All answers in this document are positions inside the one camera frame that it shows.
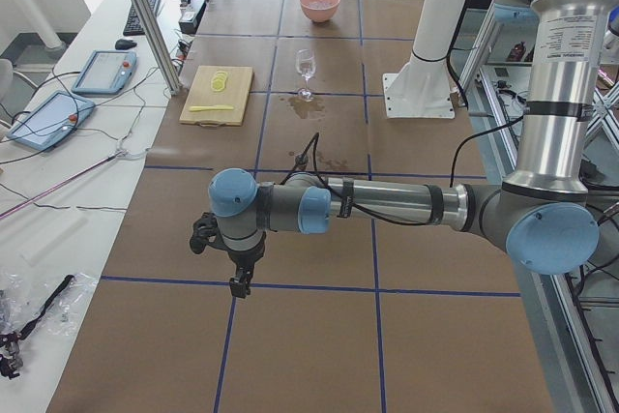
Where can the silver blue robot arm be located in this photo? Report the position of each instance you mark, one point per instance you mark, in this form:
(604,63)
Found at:
(537,215)

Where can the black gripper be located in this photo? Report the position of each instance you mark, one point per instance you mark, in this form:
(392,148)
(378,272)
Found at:
(244,258)

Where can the clear wine glass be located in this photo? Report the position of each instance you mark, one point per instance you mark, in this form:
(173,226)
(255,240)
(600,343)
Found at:
(305,67)

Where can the yellow plastic knife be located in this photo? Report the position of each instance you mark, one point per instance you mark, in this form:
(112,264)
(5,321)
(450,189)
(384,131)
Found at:
(217,107)

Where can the near blue teach pendant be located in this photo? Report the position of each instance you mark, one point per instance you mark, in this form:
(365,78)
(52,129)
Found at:
(52,121)

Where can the clear ice cube pile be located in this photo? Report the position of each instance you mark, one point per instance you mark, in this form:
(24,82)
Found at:
(320,5)

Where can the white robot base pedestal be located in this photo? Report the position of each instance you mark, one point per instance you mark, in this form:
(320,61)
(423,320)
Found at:
(422,88)

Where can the steel double jigger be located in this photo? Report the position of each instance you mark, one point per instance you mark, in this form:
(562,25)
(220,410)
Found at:
(301,162)

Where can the black computer mouse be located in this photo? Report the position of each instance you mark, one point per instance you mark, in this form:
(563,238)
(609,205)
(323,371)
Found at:
(125,44)

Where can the black power box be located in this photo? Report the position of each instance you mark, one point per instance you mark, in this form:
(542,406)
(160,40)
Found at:
(192,12)

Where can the bamboo cutting board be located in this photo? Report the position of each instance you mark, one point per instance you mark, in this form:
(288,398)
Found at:
(236,93)

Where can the aluminium frame post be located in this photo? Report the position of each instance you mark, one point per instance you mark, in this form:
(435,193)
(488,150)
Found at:
(158,47)

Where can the blue teach pendant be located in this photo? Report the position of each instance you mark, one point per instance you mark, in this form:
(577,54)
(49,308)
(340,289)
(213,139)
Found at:
(52,121)
(105,73)

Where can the far blue teach pendant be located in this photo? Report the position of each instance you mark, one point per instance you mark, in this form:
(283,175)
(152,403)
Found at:
(105,73)

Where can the plastic bag with black parts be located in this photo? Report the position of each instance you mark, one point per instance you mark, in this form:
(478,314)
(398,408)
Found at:
(54,306)

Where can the pink bowl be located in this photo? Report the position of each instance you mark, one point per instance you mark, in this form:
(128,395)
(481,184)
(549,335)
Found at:
(319,11)

